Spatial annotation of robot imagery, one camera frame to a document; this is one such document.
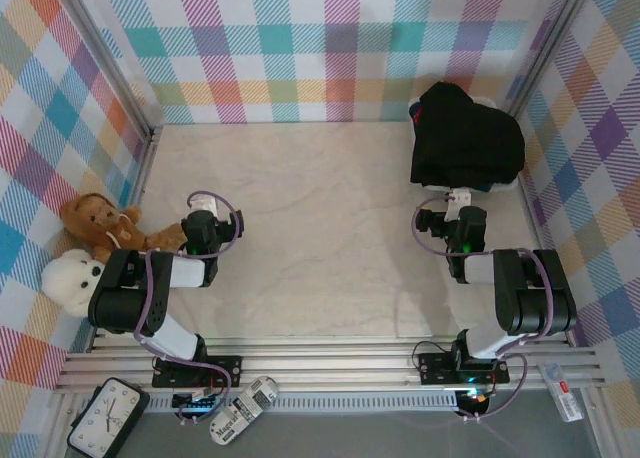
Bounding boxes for black alarm clock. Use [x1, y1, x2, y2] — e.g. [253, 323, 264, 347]
[66, 376, 150, 457]

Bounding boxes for small black controller board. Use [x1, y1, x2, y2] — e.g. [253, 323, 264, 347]
[455, 388, 494, 415]
[171, 391, 221, 415]

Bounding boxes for white teddy bear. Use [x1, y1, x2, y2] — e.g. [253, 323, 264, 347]
[40, 248, 109, 319]

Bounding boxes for clear plastic box red label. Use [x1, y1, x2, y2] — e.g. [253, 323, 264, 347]
[542, 363, 585, 423]

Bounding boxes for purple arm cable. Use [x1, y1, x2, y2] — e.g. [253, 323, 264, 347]
[411, 192, 556, 422]
[132, 191, 246, 425]

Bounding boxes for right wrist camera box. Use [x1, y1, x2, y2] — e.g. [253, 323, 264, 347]
[446, 189, 475, 223]

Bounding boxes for black skirt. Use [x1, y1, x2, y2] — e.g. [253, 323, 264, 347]
[408, 81, 526, 189]

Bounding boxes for aluminium corner post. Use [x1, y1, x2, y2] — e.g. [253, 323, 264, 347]
[47, 0, 164, 144]
[503, 0, 600, 125]

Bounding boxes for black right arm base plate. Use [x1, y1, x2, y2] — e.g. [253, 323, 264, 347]
[417, 351, 511, 385]

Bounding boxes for newspaper print pouch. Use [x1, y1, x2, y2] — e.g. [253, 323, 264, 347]
[208, 375, 279, 447]

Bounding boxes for aluminium frame rails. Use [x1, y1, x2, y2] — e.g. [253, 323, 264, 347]
[54, 322, 609, 394]

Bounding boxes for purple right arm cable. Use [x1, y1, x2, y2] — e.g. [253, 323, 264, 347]
[411, 192, 556, 422]

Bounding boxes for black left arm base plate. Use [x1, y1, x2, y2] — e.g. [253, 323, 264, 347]
[151, 355, 244, 390]

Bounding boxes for white plastic basket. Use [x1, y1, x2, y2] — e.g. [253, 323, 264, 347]
[407, 95, 520, 195]

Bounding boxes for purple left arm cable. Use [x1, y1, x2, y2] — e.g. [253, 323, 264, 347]
[132, 191, 246, 425]

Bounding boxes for brown teddy bear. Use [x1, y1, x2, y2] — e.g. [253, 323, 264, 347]
[60, 192, 189, 265]

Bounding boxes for grey slotted cable duct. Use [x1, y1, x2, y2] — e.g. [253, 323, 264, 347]
[147, 395, 461, 413]

